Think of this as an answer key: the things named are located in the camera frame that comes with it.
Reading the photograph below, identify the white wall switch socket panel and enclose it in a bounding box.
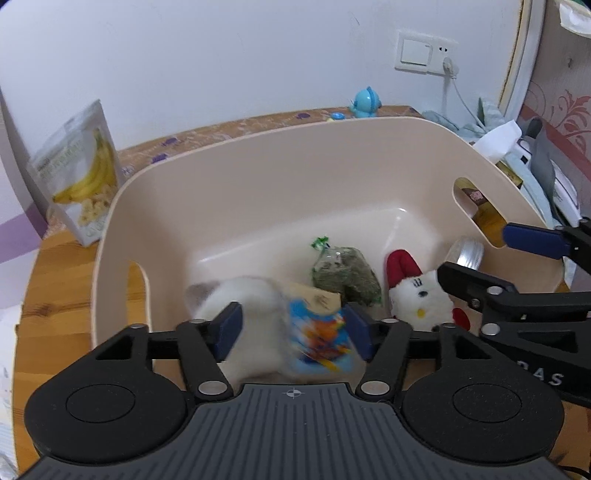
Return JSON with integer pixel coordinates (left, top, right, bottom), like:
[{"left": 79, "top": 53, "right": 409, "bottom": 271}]
[{"left": 394, "top": 28, "right": 460, "bottom": 77}]

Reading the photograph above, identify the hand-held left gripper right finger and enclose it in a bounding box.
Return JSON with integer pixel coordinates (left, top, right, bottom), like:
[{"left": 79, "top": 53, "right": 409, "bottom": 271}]
[{"left": 344, "top": 302, "right": 497, "bottom": 398}]

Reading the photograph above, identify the round metal tin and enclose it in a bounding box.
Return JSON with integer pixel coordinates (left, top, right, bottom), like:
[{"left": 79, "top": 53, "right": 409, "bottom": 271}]
[{"left": 443, "top": 236, "right": 485, "bottom": 271}]

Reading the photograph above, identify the pink plastic storage bin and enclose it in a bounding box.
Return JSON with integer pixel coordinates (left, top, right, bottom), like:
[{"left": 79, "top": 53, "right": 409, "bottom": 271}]
[{"left": 90, "top": 115, "right": 567, "bottom": 386}]

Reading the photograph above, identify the golden tissue box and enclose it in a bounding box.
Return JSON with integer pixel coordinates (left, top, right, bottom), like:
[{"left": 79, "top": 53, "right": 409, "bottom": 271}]
[{"left": 454, "top": 156, "right": 526, "bottom": 248}]

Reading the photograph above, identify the green dried herb bag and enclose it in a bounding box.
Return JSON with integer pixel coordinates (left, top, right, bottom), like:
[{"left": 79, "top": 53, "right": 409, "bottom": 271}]
[{"left": 309, "top": 235, "right": 383, "bottom": 308}]

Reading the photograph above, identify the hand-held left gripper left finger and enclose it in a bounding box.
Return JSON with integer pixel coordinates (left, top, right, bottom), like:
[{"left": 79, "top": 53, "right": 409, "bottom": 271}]
[{"left": 92, "top": 302, "right": 244, "bottom": 401}]

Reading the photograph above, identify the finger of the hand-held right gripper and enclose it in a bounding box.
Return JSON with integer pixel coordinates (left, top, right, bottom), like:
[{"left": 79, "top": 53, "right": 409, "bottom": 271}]
[
  {"left": 502, "top": 220, "right": 591, "bottom": 260},
  {"left": 436, "top": 261, "right": 591, "bottom": 343}
]

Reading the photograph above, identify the white bedsheet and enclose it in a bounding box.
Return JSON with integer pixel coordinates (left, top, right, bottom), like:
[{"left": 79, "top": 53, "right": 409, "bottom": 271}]
[{"left": 0, "top": 304, "right": 25, "bottom": 480}]

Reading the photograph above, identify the white power cable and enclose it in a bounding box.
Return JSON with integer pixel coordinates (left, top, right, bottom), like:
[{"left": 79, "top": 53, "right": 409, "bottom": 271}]
[{"left": 441, "top": 55, "right": 484, "bottom": 128}]

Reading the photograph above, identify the purple white board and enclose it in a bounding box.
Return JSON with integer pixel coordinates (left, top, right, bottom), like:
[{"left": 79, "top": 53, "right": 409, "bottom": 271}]
[{"left": 0, "top": 87, "right": 52, "bottom": 306}]

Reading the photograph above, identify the floral bed headboard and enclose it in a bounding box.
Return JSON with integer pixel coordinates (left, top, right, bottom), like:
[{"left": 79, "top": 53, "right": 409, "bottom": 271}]
[{"left": 501, "top": 0, "right": 591, "bottom": 163}]

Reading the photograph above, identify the pile of clutter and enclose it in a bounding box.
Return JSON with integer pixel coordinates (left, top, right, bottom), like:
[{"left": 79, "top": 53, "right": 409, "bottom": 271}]
[{"left": 420, "top": 96, "right": 560, "bottom": 228}]

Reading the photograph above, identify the red white plush toy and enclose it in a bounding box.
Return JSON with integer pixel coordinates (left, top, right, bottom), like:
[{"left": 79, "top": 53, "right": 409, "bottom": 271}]
[{"left": 385, "top": 249, "right": 472, "bottom": 334}]

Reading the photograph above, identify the banana chips bag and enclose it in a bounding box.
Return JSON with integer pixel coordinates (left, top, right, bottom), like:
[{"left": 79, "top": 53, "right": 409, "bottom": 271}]
[{"left": 26, "top": 99, "right": 125, "bottom": 247}]

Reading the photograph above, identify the white tissue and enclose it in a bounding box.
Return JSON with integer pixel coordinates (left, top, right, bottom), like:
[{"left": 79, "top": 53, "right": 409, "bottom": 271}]
[{"left": 471, "top": 120, "right": 525, "bottom": 165}]

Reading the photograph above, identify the blue toy figure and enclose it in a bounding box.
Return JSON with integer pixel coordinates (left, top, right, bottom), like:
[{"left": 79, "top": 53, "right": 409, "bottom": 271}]
[{"left": 348, "top": 87, "right": 383, "bottom": 120}]

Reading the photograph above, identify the green tissue box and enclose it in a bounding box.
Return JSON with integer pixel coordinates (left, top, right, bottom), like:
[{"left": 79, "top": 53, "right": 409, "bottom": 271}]
[{"left": 558, "top": 0, "right": 591, "bottom": 34}]

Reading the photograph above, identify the white cat plush toy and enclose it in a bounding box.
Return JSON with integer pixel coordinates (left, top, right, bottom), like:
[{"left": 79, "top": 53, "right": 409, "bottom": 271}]
[{"left": 185, "top": 275, "right": 297, "bottom": 385}]

